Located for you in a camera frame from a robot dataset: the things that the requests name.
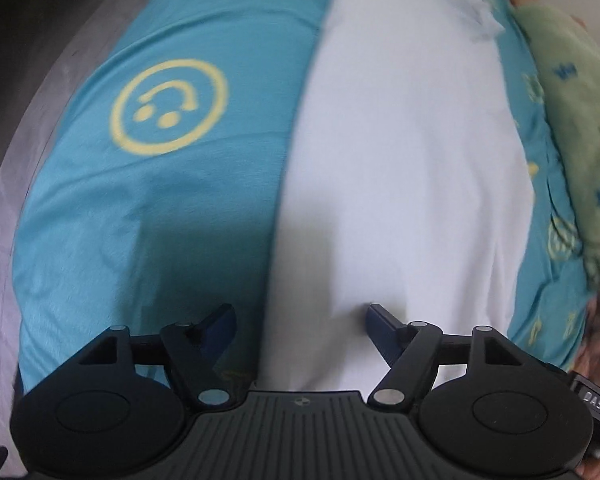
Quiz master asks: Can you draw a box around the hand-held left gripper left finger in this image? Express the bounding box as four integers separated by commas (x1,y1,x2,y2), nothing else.
78,303,239,408

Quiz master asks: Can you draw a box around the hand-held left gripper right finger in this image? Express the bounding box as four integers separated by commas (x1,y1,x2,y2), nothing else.
365,303,525,411

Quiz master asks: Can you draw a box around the white printed t-shirt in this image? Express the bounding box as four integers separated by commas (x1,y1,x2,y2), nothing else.
265,0,537,393

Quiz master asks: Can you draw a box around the bed with teal printed sheet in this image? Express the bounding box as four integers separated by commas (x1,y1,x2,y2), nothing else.
10,0,600,397

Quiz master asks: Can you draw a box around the green fleece printed blanket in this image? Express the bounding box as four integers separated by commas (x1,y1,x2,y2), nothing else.
517,2,600,292

